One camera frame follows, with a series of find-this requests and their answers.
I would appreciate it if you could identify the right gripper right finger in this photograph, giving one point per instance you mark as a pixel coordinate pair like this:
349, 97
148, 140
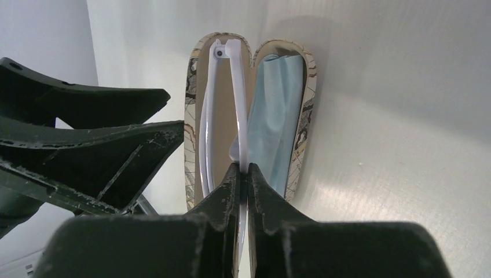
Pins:
286, 243

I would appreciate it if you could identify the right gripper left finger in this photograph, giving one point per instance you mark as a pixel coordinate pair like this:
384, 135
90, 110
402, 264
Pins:
123, 246

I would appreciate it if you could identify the white sunglasses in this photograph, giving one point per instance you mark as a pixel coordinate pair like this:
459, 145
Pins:
238, 107

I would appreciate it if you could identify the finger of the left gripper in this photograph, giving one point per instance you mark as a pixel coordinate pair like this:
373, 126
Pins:
93, 171
34, 98

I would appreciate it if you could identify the light blue cloth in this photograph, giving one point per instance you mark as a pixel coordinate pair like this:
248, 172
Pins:
273, 116

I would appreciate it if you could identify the patterned glasses case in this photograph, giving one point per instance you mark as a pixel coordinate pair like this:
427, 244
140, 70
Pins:
224, 115

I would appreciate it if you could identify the aluminium frame rail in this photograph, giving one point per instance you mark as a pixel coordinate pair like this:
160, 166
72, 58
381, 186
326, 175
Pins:
143, 206

